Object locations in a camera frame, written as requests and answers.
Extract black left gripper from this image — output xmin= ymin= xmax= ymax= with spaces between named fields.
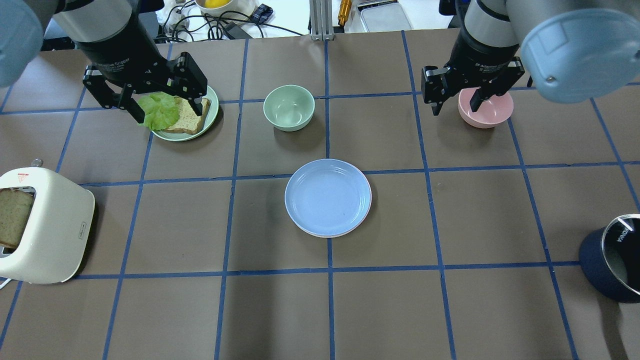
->
xmin=82 ymin=17 xmax=208 ymax=125

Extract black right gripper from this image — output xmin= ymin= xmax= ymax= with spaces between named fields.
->
xmin=421 ymin=25 xmax=525 ymax=117

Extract blue plate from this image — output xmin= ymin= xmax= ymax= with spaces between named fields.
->
xmin=284 ymin=158 xmax=373 ymax=239

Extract pink plate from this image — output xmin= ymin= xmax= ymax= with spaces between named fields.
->
xmin=296 ymin=190 xmax=373 ymax=239

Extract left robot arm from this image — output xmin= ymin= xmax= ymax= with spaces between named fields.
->
xmin=0 ymin=0 xmax=208 ymax=124

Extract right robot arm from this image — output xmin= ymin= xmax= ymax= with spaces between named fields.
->
xmin=421 ymin=0 xmax=640 ymax=116

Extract green lettuce leaf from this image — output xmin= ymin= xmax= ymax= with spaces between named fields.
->
xmin=137 ymin=92 xmax=179 ymax=131

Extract bread slice on plate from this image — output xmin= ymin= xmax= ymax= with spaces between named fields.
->
xmin=162 ymin=96 xmax=211 ymax=135

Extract pink bowl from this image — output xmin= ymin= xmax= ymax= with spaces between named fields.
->
xmin=458 ymin=88 xmax=515 ymax=129

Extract green plate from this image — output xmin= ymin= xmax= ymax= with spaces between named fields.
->
xmin=151 ymin=85 xmax=222 ymax=142

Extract beige bowl with toys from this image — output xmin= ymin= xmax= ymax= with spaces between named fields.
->
xmin=195 ymin=0 xmax=258 ymax=16

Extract green bowl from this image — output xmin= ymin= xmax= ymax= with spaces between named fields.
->
xmin=263 ymin=84 xmax=316 ymax=132

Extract bread slice in toaster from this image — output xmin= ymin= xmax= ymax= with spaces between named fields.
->
xmin=0 ymin=188 xmax=35 ymax=249

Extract white toaster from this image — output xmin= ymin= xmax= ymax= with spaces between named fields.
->
xmin=0 ymin=167 xmax=96 ymax=284

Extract dark blue pot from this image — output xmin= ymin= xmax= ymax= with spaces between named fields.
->
xmin=578 ymin=213 xmax=640 ymax=304

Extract aluminium frame post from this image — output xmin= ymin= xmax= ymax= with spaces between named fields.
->
xmin=309 ymin=0 xmax=335 ymax=42

